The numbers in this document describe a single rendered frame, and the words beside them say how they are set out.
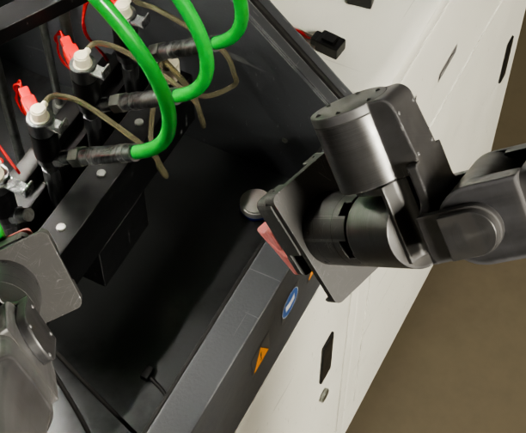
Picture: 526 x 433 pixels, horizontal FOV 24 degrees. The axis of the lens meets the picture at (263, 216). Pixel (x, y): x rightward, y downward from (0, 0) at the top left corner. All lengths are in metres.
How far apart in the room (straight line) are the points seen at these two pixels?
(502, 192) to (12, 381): 0.33
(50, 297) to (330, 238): 0.21
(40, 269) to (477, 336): 1.55
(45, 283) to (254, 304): 0.40
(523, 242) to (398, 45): 0.68
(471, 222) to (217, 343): 0.51
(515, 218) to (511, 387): 1.55
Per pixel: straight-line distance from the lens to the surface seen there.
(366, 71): 1.45
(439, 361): 2.37
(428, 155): 0.86
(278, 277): 1.32
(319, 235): 0.93
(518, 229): 0.83
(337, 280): 0.96
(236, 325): 1.29
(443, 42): 1.64
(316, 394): 1.78
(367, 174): 0.86
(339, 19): 1.51
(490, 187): 0.82
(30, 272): 0.94
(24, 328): 0.78
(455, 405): 2.33
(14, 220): 1.26
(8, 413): 0.69
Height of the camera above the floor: 2.07
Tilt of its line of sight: 55 degrees down
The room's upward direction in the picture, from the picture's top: straight up
